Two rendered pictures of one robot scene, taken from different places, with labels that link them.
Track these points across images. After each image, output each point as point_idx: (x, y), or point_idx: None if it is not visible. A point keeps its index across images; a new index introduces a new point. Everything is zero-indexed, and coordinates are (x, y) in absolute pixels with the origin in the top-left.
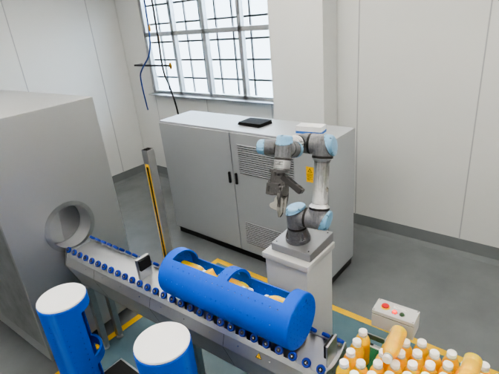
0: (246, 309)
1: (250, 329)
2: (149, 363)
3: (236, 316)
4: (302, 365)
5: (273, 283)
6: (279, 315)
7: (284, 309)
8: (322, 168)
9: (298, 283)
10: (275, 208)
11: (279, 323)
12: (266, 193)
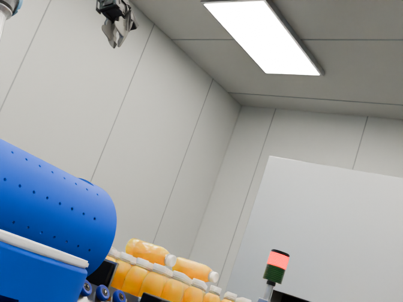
0: (58, 191)
1: (51, 236)
2: (82, 260)
3: (35, 208)
4: (102, 297)
5: None
6: (103, 201)
7: (102, 193)
8: (3, 24)
9: None
10: (122, 31)
11: (107, 214)
12: (117, 4)
